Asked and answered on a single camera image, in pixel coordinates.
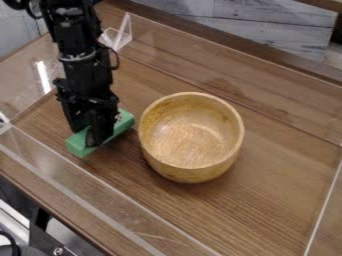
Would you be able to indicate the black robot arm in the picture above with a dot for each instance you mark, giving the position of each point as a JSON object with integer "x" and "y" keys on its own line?
{"x": 73, "y": 24}

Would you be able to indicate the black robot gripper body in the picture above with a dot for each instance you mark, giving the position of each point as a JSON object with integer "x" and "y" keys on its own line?
{"x": 85, "y": 88}

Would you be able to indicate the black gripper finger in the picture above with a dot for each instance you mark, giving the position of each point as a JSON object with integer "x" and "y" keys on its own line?
{"x": 101, "y": 122}
{"x": 76, "y": 111}

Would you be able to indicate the black table leg bracket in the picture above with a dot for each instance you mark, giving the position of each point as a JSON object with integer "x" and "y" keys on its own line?
{"x": 41, "y": 240}

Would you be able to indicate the clear acrylic corner bracket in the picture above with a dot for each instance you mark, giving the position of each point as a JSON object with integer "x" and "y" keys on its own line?
{"x": 117, "y": 38}

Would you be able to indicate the brown wooden bowl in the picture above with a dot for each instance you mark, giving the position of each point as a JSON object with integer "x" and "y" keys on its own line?
{"x": 192, "y": 134}

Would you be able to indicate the green rectangular block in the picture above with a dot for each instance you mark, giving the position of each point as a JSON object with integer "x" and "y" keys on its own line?
{"x": 76, "y": 142}

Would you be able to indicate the clear acrylic tray wall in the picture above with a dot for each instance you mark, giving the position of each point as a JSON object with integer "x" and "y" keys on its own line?
{"x": 112, "y": 220}

